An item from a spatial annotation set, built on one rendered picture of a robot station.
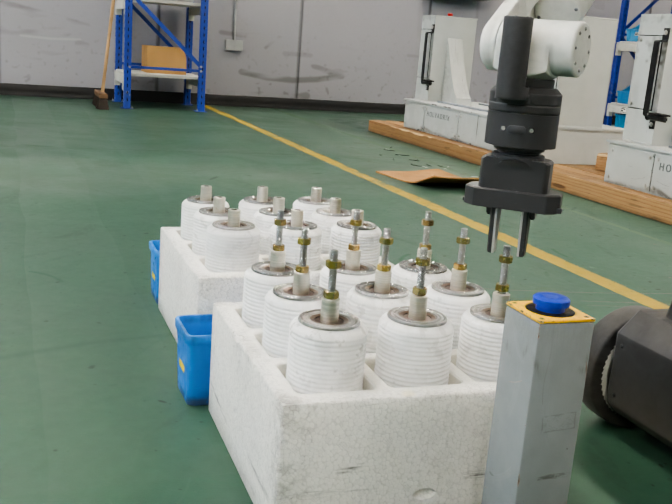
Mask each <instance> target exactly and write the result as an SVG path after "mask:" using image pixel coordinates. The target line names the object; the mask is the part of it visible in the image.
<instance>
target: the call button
mask: <svg viewBox="0 0 672 504"><path fill-rule="evenodd" d="M532 302H533V303H534V304H536V306H535V308H536V309H537V310H539V311H542V312H546V313H552V314H561V313H564V312H565V309H567V308H569V307H570V299H569V298H568V297H566V296H564V295H562V294H558V293H553V292H538V293H536V294H534V295H533V300H532Z"/></svg>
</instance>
